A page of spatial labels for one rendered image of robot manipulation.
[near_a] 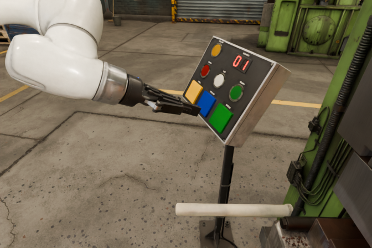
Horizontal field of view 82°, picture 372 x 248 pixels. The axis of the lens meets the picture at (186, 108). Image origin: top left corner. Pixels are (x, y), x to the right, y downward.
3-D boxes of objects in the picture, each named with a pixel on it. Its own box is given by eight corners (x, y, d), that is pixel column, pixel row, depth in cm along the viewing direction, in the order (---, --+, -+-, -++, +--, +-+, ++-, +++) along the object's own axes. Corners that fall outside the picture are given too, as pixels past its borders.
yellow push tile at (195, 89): (192, 103, 82) (201, 87, 80) (184, 95, 88) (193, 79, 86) (195, 104, 83) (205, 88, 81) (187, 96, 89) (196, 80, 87)
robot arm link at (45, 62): (101, 89, 41) (108, 38, 47) (-4, 59, 32) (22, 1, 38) (85, 110, 48) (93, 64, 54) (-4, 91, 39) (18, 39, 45)
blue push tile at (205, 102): (204, 117, 74) (214, 99, 72) (195, 107, 80) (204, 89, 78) (208, 118, 75) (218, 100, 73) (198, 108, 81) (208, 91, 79)
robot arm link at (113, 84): (91, 107, 45) (118, 114, 48) (106, 68, 42) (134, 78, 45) (88, 89, 52) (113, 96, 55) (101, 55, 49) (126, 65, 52)
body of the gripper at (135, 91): (113, 93, 54) (145, 103, 60) (118, 110, 48) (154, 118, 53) (124, 67, 52) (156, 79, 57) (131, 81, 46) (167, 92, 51)
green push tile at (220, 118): (219, 133, 66) (232, 113, 64) (207, 121, 73) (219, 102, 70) (223, 134, 67) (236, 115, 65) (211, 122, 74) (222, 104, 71)
